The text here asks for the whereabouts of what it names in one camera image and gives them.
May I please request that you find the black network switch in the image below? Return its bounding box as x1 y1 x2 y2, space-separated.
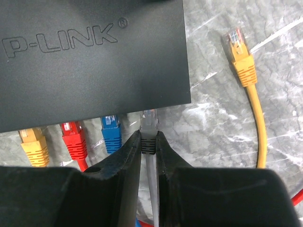
0 0 191 132

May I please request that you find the red ethernet cable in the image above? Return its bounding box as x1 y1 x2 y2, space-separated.
60 121 303 227

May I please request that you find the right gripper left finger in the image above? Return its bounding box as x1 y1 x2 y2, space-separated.
0 131 141 227

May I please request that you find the yellow ethernet cable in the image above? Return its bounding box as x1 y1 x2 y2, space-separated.
18 26 268 169

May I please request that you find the grey ethernet cable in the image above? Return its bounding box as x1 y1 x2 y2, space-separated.
139 109 159 227

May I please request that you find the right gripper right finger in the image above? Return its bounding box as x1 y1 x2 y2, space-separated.
156 131 301 227

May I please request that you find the blue ethernet cable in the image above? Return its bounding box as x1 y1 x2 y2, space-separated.
100 115 147 227

